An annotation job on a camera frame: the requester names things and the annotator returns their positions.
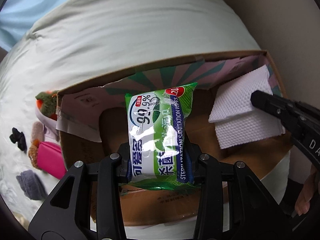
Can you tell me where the green wet wipes pack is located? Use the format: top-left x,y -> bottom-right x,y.
125,82 -> 197,191

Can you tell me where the white paper towel stack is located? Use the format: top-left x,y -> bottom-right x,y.
208,65 -> 285,149

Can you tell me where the pink zip pouch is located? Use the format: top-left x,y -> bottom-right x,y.
36,141 -> 66,179

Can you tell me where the grey fuzzy sock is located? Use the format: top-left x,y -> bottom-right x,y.
16,170 -> 48,200

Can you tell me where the black hair scrunchie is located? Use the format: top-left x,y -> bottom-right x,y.
9,127 -> 27,153

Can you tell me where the person's right hand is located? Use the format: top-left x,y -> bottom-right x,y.
295,165 -> 319,216

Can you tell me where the cardboard box with pink lining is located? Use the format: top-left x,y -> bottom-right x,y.
56,50 -> 290,226

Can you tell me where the brown fuzzy scrunchie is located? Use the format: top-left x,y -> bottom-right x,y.
28,121 -> 44,170

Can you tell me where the beige headboard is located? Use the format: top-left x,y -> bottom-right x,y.
224,0 -> 319,107

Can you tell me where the green orange plush toy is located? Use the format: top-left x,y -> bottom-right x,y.
35,90 -> 58,121

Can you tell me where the light blue hanging sheet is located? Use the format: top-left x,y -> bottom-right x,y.
1,0 -> 67,51

